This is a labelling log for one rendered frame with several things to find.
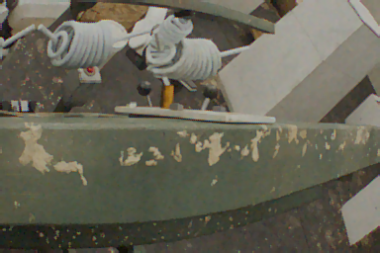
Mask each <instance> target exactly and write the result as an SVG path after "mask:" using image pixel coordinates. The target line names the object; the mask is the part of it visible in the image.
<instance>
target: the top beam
mask: <svg viewBox="0 0 380 253"><path fill-rule="evenodd" d="M378 163H380V126H367V125H346V124H320V123H289V122H281V121H275V123H274V124H263V123H253V124H241V123H219V122H209V121H200V120H191V119H162V118H83V117H73V118H54V117H41V118H28V117H15V118H6V117H0V225H1V226H2V225H3V226H4V225H5V226H9V225H10V226H11V225H12V226H51V227H53V226H57V227H59V226H60V227H62V226H70V227H71V226H77V227H78V226H108V225H109V226H112V225H114V226H116V225H119V226H120V225H134V224H135V225H138V224H148V223H149V224H152V223H162V222H171V221H175V220H185V219H191V218H196V217H205V216H211V215H217V214H221V213H226V212H229V211H235V210H241V209H245V208H250V207H254V206H256V205H259V204H264V203H268V202H271V201H273V200H277V199H281V198H284V197H286V196H290V195H294V194H297V193H298V192H302V191H305V190H309V189H311V188H313V187H317V186H320V185H322V184H324V183H326V182H329V181H333V180H336V179H338V178H340V177H342V176H345V175H348V174H351V173H354V172H357V171H360V170H362V169H365V168H367V167H370V166H372V165H375V164H378Z"/></svg>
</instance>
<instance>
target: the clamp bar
mask: <svg viewBox="0 0 380 253"><path fill-rule="evenodd" d="M173 19H174V20H173ZM178 21H179V22H178ZM191 21H194V22H215V21H216V16H213V15H209V14H206V13H199V12H195V11H192V10H187V11H177V12H174V15H172V16H169V17H167V19H165V20H164V21H163V23H162V24H159V27H158V28H157V29H158V30H159V33H160V35H161V38H162V43H163V45H164V48H163V50H162V51H156V49H155V48H156V45H157V43H155V36H154V34H152V35H151V37H152V39H151V40H149V44H151V46H153V48H152V47H150V48H149V49H148V50H149V51H151V54H150V55H151V56H152V57H154V59H155V60H163V59H164V58H166V56H168V55H169V52H170V50H169V46H168V45H167V44H166V43H167V42H170V43H174V45H175V47H177V45H178V44H179V43H180V40H182V39H184V37H185V36H187V35H189V34H190V33H191V32H192V29H193V24H192V22H191ZM180 22H181V23H180ZM171 23H173V24H175V25H177V27H178V28H179V29H178V28H177V27H176V26H175V25H172V24H171ZM174 58H175V56H174V57H173V58H172V59H171V60H170V62H168V63H166V64H164V65H165V66H162V67H160V68H158V69H165V68H168V67H171V66H173V65H174V63H175V62H176V60H175V59H174ZM155 67H157V66H155V65H153V64H152V65H150V66H148V67H147V68H146V72H150V73H153V74H152V75H153V77H154V78H159V77H160V76H159V75H158V74H155V73H154V72H153V71H151V70H152V69H154V68H155ZM162 79H163V81H164V84H165V85H162V89H161V91H160V107H139V108H138V106H139V102H127V106H126V107H116V108H115V112H116V113H124V114H128V118H162V119H191V120H201V121H212V122H222V123H263V124H274V123H275V119H274V118H269V117H259V116H256V115H248V114H236V113H225V111H226V108H225V107H220V106H213V108H212V111H200V110H188V109H183V106H182V105H180V104H179V103H172V101H173V86H169V85H170V84H169V82H168V77H166V75H162ZM0 117H6V118H15V117H28V118H41V117H39V116H35V115H27V114H19V113H16V112H13V113H12V112H8V111H2V110H0Z"/></svg>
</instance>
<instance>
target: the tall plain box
mask: <svg viewBox="0 0 380 253"><path fill-rule="evenodd" d="M274 26H275V34H274V35H271V34H263V35H262V36H261V37H259V38H258V39H257V40H256V41H254V43H252V44H251V45H249V46H248V47H249V49H250V50H248V51H243V52H242V53H240V54H239V55H238V56H237V57H236V58H235V59H233V60H232V61H231V63H230V64H227V65H226V66H225V67H224V69H222V70H221V71H220V72H219V73H218V75H219V77H220V78H219V79H217V83H218V85H219V88H220V90H221V92H222V95H223V96H224V98H225V101H226V103H227V106H228V108H229V110H230V113H236V114H248V115H256V116H259V117H269V118H274V119H275V121H281V122H289V123H317V122H318V121H319V120H321V119H322V118H323V117H324V115H326V114H327V113H328V112H329V111H330V110H331V109H332V108H333V107H334V106H336V104H337V103H338V102H339V101H340V100H341V99H342V98H343V97H345V95H346V94H347V93H348V92H349V91H350V90H351V89H353V87H355V85H356V84H358V82H360V80H362V79H363V77H365V76H366V74H368V73H369V72H370V71H371V70H372V69H373V68H374V67H375V66H376V65H377V64H378V63H379V62H380V28H379V26H378V25H377V23H376V22H375V20H374V19H373V17H372V16H371V14H370V12H368V10H367V8H365V6H364V5H363V4H362V3H360V1H359V0H304V1H303V2H302V3H301V4H298V5H297V6H296V7H295V8H294V10H292V12H291V11H290V13H288V14H287V15H285V16H284V17H283V18H282V19H281V20H280V21H279V22H277V23H276V24H275V25H274Z"/></svg>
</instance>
